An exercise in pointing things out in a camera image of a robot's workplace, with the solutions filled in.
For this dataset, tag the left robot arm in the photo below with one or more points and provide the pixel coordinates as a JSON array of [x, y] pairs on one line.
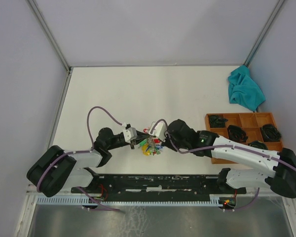
[[57, 169]]

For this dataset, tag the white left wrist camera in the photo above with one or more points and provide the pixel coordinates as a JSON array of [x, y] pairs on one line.
[[129, 133]]

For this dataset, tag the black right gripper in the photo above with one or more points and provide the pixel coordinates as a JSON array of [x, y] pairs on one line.
[[166, 143]]

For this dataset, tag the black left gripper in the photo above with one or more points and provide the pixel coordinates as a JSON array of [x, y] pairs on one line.
[[141, 136]]

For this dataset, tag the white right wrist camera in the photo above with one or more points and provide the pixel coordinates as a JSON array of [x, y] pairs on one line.
[[157, 131]]

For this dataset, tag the teal cloth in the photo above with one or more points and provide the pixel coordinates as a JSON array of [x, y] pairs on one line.
[[242, 90]]

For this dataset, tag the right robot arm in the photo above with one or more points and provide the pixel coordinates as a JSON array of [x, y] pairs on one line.
[[265, 168]]

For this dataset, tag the metal keyring with coloured keys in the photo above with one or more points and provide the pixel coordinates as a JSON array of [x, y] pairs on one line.
[[151, 146]]

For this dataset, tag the grey cable duct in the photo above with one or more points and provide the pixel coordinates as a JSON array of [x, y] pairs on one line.
[[213, 201]]

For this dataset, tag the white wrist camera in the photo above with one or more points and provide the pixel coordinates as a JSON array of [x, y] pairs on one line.
[[157, 131], [129, 133]]

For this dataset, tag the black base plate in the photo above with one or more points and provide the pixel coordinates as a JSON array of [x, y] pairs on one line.
[[161, 187]]

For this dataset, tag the wooden compartment tray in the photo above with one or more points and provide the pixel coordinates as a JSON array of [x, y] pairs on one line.
[[250, 123]]

